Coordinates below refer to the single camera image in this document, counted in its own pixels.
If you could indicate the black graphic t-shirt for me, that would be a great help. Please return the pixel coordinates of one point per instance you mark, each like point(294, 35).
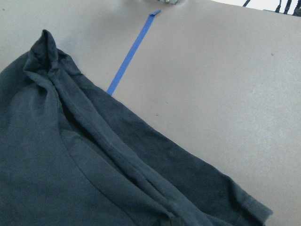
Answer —
point(72, 155)

